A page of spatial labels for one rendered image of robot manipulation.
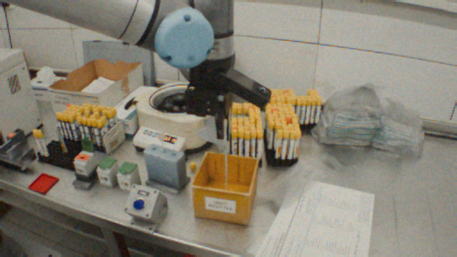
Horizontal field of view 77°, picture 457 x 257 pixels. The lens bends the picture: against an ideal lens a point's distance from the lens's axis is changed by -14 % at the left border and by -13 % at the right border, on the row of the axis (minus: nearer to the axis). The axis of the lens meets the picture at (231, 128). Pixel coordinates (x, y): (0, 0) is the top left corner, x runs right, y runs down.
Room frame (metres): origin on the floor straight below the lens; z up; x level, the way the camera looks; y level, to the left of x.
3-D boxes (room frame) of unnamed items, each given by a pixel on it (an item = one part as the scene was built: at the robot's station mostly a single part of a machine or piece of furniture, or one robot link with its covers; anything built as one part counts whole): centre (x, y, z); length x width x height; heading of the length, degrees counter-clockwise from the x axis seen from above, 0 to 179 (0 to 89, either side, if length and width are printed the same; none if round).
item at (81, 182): (0.67, 0.40, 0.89); 0.09 x 0.05 x 0.04; 164
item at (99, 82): (1.08, 0.50, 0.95); 0.29 x 0.25 x 0.15; 163
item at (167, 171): (0.67, 0.17, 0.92); 0.10 x 0.07 x 0.10; 65
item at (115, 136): (0.86, 0.46, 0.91); 0.20 x 0.10 x 0.07; 73
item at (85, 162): (0.67, 0.40, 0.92); 0.05 x 0.04 x 0.06; 164
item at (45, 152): (0.77, 0.52, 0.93); 0.17 x 0.09 x 0.11; 73
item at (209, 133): (0.58, 0.04, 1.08); 0.06 x 0.03 x 0.09; 78
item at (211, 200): (0.59, 0.01, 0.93); 0.13 x 0.13 x 0.10; 78
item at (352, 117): (0.91, -0.39, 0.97); 0.26 x 0.17 x 0.19; 87
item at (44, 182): (0.64, 0.54, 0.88); 0.07 x 0.07 x 0.01; 73
